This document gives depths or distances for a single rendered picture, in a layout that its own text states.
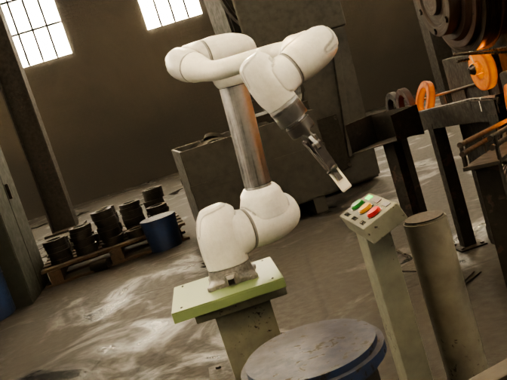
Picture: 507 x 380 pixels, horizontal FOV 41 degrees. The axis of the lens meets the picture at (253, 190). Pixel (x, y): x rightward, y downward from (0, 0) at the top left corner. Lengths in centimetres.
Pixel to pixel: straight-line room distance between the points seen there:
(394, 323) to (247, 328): 67
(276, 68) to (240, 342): 102
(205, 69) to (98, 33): 1049
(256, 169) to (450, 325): 87
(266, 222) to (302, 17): 299
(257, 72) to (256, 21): 329
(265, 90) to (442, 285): 72
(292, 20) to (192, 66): 302
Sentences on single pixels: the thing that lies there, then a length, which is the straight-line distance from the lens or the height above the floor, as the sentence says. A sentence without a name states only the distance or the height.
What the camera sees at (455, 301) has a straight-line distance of 194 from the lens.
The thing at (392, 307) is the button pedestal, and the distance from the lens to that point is 185.
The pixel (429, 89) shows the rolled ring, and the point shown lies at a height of 75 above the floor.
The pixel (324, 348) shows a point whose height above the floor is 43.
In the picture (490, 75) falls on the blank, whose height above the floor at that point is 79.
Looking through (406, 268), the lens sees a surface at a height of 1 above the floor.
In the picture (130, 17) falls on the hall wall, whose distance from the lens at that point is 1255.
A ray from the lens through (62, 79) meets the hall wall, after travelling 1257.
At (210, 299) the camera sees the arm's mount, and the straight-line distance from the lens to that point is 224.
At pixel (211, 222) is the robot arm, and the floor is 61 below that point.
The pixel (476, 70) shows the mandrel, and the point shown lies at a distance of 265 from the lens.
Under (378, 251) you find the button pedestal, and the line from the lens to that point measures 180.
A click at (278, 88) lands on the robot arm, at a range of 178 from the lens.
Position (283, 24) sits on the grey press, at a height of 139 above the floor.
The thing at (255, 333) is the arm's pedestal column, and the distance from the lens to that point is 237.
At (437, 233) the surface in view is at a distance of 188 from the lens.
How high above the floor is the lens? 99
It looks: 8 degrees down
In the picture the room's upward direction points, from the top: 18 degrees counter-clockwise
